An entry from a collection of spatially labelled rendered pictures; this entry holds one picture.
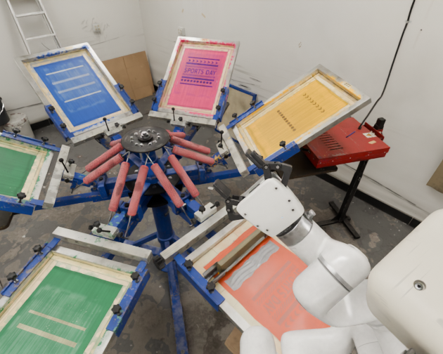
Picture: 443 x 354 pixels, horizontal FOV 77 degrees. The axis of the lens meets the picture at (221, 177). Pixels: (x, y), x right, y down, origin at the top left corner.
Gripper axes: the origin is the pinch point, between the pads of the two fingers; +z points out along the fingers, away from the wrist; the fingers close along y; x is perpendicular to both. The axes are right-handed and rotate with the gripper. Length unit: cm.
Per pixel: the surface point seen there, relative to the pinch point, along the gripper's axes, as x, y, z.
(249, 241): 72, 49, -42
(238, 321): 39, 64, -54
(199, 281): 52, 72, -34
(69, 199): 94, 131, 51
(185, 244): 66, 72, -19
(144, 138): 104, 63, 39
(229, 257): 61, 57, -38
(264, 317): 46, 58, -64
